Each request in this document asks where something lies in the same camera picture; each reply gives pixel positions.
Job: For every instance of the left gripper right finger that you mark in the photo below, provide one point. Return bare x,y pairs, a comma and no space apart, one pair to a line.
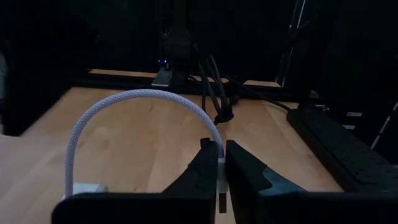
280,205

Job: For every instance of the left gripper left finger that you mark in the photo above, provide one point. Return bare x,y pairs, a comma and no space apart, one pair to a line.
186,205

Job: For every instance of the white cube charger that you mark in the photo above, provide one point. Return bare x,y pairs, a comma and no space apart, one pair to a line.
88,187

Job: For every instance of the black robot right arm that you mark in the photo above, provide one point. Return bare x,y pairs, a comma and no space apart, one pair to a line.
178,46

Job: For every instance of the black power strip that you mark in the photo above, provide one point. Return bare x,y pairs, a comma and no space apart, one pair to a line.
342,146

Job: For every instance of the black aluminium table frame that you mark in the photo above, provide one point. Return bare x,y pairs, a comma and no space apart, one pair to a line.
124,81

